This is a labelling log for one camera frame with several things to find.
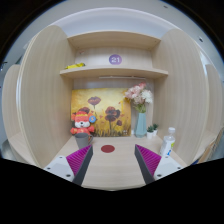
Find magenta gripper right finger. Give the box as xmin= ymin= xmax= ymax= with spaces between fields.
xmin=134 ymin=145 xmax=161 ymax=184

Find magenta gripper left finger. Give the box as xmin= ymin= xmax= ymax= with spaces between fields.
xmin=66 ymin=145 xmax=93 ymax=186

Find clear plastic water bottle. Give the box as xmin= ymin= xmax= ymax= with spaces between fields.
xmin=160 ymin=127 xmax=175 ymax=156

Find grey mug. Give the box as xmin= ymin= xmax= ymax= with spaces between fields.
xmin=75 ymin=133 xmax=93 ymax=148

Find red round coaster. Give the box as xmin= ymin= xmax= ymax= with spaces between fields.
xmin=101 ymin=145 xmax=115 ymax=153

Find teal vase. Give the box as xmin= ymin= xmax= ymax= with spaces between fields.
xmin=134 ymin=113 xmax=147 ymax=138

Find small potted plant white pot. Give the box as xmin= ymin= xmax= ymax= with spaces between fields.
xmin=147 ymin=125 xmax=154 ymax=139

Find red plush toy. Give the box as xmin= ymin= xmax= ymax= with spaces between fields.
xmin=70 ymin=111 xmax=96 ymax=135

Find yellow poppy painting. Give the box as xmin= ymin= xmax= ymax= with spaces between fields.
xmin=71 ymin=88 xmax=131 ymax=137

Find pink white flower bouquet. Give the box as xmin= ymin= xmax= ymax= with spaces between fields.
xmin=125 ymin=82 xmax=153 ymax=113

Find wooden shelf unit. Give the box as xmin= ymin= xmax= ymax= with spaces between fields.
xmin=1 ymin=24 xmax=224 ymax=169

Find yellow object on shelf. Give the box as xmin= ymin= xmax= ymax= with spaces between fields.
xmin=65 ymin=63 xmax=86 ymax=69

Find purple round number sticker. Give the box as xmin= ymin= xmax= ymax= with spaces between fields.
xmin=109 ymin=54 xmax=122 ymax=65

